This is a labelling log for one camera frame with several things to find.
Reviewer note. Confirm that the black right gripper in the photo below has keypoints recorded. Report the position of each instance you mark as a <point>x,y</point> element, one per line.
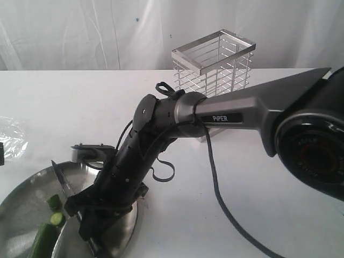
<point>102,204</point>

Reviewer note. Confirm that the black handled kitchen knife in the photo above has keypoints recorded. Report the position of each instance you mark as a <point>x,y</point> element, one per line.
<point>68,192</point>

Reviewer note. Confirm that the green cucumber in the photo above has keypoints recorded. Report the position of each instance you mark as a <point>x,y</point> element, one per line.
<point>44,241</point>

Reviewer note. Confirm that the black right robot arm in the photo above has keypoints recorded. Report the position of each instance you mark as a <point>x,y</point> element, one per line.
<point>299,119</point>

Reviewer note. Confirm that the cucumber end piece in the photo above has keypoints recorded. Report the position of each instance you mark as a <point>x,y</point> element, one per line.
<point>54,202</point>

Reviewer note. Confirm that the cut cucumber piece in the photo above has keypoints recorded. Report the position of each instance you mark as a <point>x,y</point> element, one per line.
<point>57,219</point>

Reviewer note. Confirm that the clear plastic bag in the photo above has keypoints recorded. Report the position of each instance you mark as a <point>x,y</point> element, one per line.
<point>13,137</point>

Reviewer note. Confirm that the chrome wire utensil holder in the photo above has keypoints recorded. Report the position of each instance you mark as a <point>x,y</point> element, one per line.
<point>213,65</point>

